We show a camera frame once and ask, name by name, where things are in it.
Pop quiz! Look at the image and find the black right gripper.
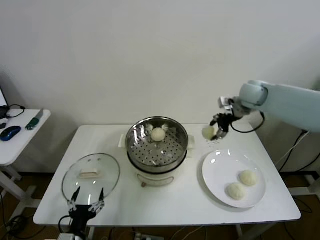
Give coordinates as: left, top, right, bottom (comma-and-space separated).
209, 112, 235, 141

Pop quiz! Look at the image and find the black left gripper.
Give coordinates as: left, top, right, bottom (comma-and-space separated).
66, 186, 106, 232

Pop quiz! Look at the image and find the white steamed baozi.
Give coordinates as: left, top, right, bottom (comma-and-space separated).
151, 127, 166, 142
239, 169, 258, 187
226, 182, 247, 201
201, 126, 218, 140

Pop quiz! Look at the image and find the round glass pot lid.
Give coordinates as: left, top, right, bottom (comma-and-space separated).
61, 153, 121, 204

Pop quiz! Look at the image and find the stainless steel steamer basket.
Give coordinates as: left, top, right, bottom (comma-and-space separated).
125, 116, 190, 169

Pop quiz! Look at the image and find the round white plate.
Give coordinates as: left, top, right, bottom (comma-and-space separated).
201, 149, 267, 209

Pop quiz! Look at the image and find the white power strip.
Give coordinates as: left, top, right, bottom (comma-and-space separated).
132, 231, 161, 240

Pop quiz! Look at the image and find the white electric cooker base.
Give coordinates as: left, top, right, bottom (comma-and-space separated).
118, 133, 198, 188

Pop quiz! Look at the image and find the small white side table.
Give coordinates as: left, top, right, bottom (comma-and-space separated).
0, 108, 52, 226

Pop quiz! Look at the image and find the blue computer mouse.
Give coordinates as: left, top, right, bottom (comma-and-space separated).
0, 125, 22, 142

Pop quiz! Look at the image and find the open laptop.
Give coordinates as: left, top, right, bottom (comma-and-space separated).
0, 84, 10, 120

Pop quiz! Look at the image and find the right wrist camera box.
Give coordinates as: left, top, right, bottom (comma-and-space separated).
218, 96, 235, 111

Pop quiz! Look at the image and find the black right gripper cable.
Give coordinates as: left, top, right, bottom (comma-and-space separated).
229, 111, 266, 134

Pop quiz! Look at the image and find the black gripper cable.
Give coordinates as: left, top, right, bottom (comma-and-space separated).
58, 215, 75, 234
229, 111, 266, 134

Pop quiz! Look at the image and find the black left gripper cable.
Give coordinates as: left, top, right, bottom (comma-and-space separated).
58, 215, 75, 234

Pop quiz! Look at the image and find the black floor cable bundle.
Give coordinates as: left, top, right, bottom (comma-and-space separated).
0, 192, 35, 240

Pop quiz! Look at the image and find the white wall cable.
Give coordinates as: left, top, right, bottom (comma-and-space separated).
276, 131, 311, 166

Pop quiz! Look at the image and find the green handled knife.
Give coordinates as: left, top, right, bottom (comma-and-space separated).
25, 107, 45, 131

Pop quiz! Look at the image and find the thin black looped cable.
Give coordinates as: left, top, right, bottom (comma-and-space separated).
5, 104, 26, 120

